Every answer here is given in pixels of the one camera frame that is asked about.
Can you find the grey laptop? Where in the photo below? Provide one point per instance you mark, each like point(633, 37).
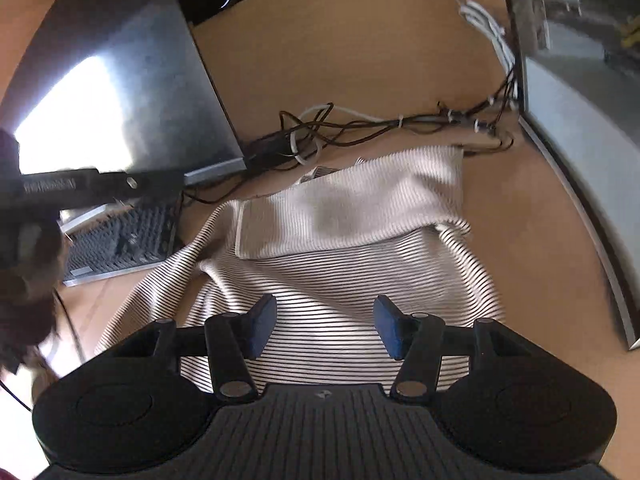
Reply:
point(130, 75)

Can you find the white black-striped shirt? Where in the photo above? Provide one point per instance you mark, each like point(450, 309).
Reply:
point(345, 240)

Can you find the grey curved monitor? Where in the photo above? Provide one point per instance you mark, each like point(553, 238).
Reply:
point(575, 90)

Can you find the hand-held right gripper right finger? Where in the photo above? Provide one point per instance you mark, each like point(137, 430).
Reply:
point(389, 329)

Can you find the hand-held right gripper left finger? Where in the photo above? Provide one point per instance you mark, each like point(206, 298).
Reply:
point(262, 326)

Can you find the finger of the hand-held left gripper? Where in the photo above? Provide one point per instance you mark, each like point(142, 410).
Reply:
point(142, 183)

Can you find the black power adapter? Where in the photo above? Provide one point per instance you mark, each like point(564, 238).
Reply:
point(270, 144)

